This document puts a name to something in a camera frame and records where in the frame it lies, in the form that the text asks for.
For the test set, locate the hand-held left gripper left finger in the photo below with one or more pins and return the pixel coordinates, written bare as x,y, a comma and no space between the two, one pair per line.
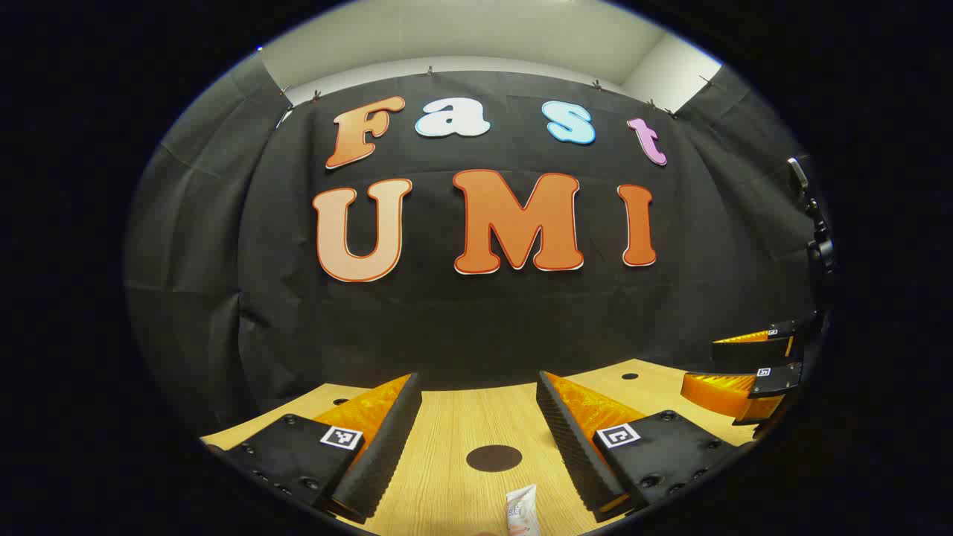
380,454

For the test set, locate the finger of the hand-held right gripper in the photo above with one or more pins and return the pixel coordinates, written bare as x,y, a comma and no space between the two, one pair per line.
752,350
726,391

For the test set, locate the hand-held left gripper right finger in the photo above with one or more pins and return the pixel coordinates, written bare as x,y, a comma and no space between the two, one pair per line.
569,447

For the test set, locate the dark round coaster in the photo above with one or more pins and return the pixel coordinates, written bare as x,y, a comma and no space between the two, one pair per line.
493,458

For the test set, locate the white toothpaste tube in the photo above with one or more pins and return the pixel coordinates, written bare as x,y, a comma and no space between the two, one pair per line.
521,512

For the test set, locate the wooden desktop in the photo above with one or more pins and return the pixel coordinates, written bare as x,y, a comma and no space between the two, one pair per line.
447,432

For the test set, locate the black backdrop cloth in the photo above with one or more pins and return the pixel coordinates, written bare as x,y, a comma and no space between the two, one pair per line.
484,320

